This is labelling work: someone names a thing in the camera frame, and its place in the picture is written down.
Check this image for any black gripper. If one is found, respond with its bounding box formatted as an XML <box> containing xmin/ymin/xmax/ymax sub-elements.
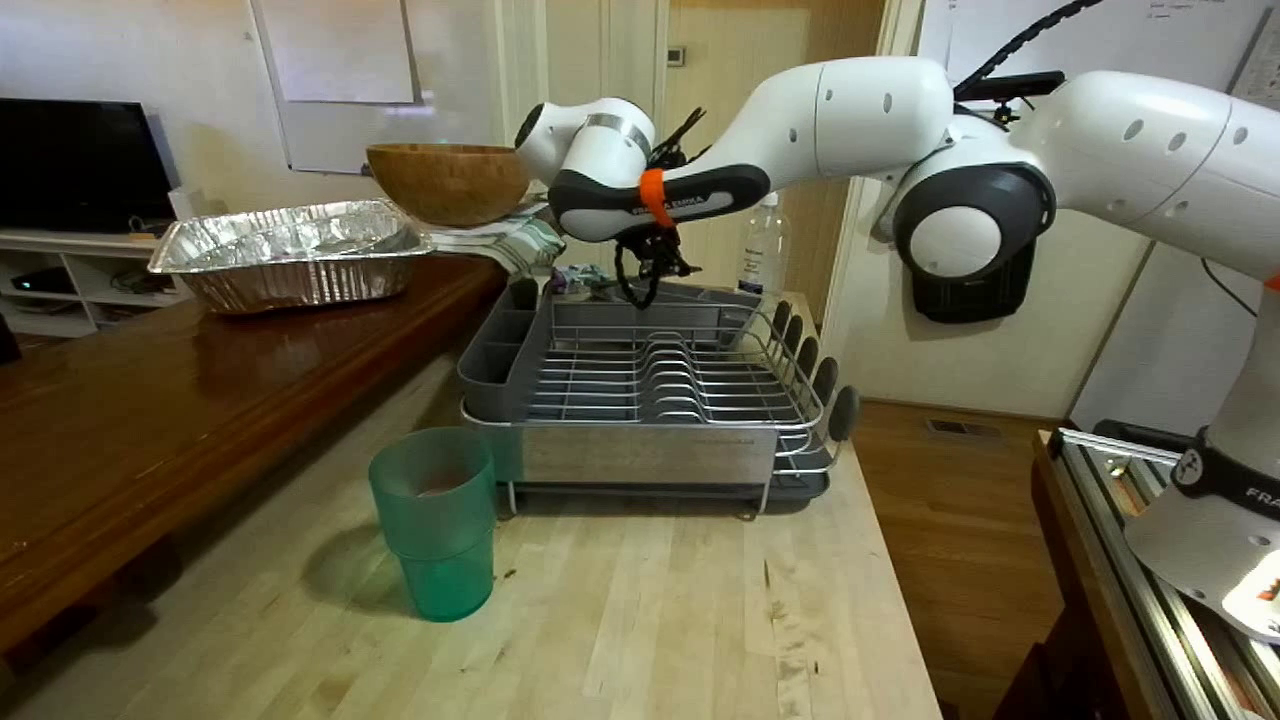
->
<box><xmin>611</xmin><ymin>222</ymin><xmax>704</xmax><ymax>316</ymax></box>

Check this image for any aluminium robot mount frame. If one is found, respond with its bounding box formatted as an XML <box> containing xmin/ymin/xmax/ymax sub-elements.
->
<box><xmin>1036</xmin><ymin>420</ymin><xmax>1280</xmax><ymax>720</ymax></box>

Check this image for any clear hand sanitizer bottle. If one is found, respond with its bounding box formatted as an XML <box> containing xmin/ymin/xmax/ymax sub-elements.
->
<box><xmin>738</xmin><ymin>188</ymin><xmax>792</xmax><ymax>300</ymax></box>

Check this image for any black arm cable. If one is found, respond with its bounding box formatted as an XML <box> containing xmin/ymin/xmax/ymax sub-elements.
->
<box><xmin>956</xmin><ymin>0</ymin><xmax>1114</xmax><ymax>106</ymax></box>

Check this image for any green plastic cup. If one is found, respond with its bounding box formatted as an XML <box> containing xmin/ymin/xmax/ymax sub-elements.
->
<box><xmin>364</xmin><ymin>423</ymin><xmax>501</xmax><ymax>629</ymax></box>

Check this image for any white shelf unit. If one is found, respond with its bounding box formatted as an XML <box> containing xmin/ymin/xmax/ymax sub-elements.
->
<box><xmin>0</xmin><ymin>226</ymin><xmax>194</xmax><ymax>343</ymax></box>

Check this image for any dark wooden table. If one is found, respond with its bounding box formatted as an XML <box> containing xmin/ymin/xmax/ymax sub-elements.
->
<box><xmin>0</xmin><ymin>252</ymin><xmax>512</xmax><ymax>659</ymax></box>

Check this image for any whiteboard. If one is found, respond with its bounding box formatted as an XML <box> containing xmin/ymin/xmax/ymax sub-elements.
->
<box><xmin>246</xmin><ymin>0</ymin><xmax>512</xmax><ymax>182</ymax></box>

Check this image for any aluminium foil tray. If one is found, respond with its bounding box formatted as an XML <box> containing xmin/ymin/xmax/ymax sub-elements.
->
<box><xmin>145</xmin><ymin>195</ymin><xmax>441</xmax><ymax>322</ymax></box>

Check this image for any striped dish towel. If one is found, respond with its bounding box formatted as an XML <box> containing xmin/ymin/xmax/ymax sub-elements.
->
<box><xmin>426</xmin><ymin>207</ymin><xmax>573</xmax><ymax>280</ymax></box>

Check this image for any black monitor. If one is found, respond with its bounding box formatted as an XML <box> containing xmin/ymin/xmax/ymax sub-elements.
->
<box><xmin>0</xmin><ymin>91</ymin><xmax>184</xmax><ymax>242</ymax></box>

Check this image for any wooden bowl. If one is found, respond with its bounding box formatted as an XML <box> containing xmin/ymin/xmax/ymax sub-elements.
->
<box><xmin>361</xmin><ymin>142</ymin><xmax>535</xmax><ymax>231</ymax></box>

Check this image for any grey dish rack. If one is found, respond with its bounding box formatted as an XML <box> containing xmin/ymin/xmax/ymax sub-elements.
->
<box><xmin>458</xmin><ymin>271</ymin><xmax>865</xmax><ymax>525</ymax></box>

